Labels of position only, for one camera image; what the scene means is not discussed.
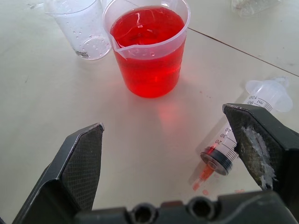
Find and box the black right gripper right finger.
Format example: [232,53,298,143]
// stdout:
[221,103,299,224]

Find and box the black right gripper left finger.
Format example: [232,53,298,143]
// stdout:
[12,122,105,224]

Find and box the clear plastic syringe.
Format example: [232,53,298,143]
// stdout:
[189,80,293,191]

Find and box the clear plastic beaker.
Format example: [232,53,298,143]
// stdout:
[43,0,112,61]

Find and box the beaker of red liquid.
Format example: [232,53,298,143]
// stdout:
[102,0,191,96]

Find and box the crumpled clear plastic wrapper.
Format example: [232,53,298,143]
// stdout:
[231,0,283,16]

